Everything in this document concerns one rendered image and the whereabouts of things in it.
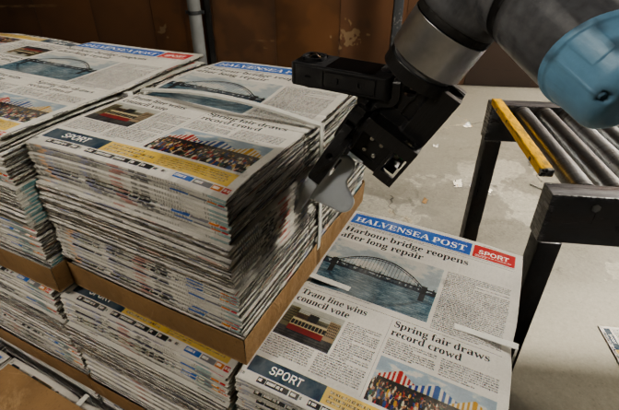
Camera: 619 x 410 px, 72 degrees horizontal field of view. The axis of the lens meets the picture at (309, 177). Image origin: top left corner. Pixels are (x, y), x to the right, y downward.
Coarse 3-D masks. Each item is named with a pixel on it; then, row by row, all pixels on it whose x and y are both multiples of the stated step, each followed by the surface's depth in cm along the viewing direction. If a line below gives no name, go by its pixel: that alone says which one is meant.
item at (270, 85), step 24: (192, 72) 69; (216, 72) 69; (240, 72) 69; (264, 72) 69; (288, 72) 69; (240, 96) 60; (264, 96) 60; (288, 96) 60; (312, 96) 59; (336, 96) 59; (336, 120) 58; (360, 168) 70; (336, 216) 66
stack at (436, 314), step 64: (384, 256) 66; (448, 256) 66; (512, 256) 66; (0, 320) 75; (64, 320) 62; (128, 320) 55; (320, 320) 55; (384, 320) 55; (448, 320) 55; (512, 320) 55; (64, 384) 79; (128, 384) 63; (192, 384) 53; (256, 384) 47; (320, 384) 47; (384, 384) 47; (448, 384) 47
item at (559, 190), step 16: (544, 192) 89; (560, 192) 87; (576, 192) 87; (592, 192) 87; (608, 192) 87; (544, 208) 89; (560, 208) 87; (576, 208) 87; (592, 208) 86; (608, 208) 86; (544, 224) 89; (560, 224) 89; (576, 224) 88; (592, 224) 88; (608, 224) 88; (544, 240) 92; (560, 240) 91; (576, 240) 91; (592, 240) 90; (608, 240) 90
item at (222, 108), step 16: (144, 96) 60; (160, 96) 60; (176, 96) 60; (192, 96) 60; (208, 112) 55; (224, 112) 55; (240, 112) 55; (256, 112) 55; (272, 112) 55; (304, 112) 55; (288, 128) 51; (304, 128) 51; (304, 144) 50
